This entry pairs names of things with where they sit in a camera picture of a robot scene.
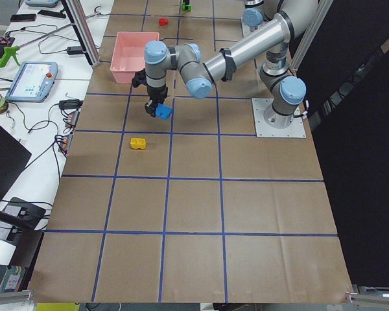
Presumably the green toy block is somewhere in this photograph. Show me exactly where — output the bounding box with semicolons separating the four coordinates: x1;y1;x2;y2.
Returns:
180;1;192;12

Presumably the blue toy block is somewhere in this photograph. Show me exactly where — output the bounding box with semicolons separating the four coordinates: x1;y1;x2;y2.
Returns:
155;104;173;120

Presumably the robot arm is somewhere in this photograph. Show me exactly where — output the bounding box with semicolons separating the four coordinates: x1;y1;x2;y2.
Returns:
132;1;318;119
241;1;265;32

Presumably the pink plastic box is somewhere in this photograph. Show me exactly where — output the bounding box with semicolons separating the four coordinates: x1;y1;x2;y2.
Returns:
110;32;159;84

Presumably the red toy block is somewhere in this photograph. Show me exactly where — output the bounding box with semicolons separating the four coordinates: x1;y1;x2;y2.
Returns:
158;17;169;27

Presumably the yellow toy block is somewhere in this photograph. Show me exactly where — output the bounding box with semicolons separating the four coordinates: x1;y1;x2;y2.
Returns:
130;137;147;150

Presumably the black power adapter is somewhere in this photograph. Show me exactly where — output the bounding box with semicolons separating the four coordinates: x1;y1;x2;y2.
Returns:
66;46;84;55

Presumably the teach pendant tablet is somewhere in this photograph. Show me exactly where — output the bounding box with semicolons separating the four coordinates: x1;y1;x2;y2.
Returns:
5;62;58;102

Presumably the black smartphone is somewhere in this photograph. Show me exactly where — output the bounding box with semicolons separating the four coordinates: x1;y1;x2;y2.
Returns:
10;14;36;23

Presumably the black monitor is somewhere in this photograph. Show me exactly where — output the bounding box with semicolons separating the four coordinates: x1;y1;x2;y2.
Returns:
0;126;32;199

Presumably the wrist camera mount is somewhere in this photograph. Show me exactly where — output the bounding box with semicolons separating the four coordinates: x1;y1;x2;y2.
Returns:
132;69;147;88

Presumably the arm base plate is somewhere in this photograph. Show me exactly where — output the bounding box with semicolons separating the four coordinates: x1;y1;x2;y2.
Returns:
241;19;265;38
251;98;307;139

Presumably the aluminium frame post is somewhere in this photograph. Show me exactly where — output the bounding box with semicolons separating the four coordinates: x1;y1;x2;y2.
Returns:
61;0;100;68

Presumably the green handled grabber tool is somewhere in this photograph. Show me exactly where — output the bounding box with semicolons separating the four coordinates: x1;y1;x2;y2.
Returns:
0;23;99;68

